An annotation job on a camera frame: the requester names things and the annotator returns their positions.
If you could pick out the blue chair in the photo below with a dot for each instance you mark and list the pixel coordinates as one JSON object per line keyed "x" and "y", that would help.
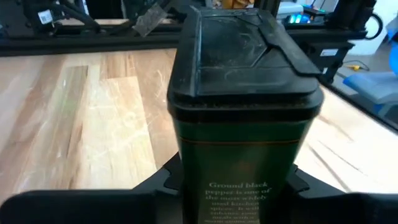
{"x": 373, "y": 85}

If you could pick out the black netgear router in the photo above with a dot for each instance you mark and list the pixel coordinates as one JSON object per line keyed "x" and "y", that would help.
{"x": 298, "y": 19}

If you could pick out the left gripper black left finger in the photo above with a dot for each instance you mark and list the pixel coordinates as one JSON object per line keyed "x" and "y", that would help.
{"x": 77, "y": 208}

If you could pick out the green black pepper tin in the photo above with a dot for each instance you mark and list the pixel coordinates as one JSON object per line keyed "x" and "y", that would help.
{"x": 239, "y": 149}

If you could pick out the clear tape piece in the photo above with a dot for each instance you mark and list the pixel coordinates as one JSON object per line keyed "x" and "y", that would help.
{"x": 150, "y": 20}

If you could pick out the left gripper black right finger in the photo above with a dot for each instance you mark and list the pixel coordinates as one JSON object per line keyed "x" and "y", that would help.
{"x": 342, "y": 208}

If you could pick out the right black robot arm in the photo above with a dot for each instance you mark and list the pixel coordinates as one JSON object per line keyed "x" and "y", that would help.
{"x": 18, "y": 18}

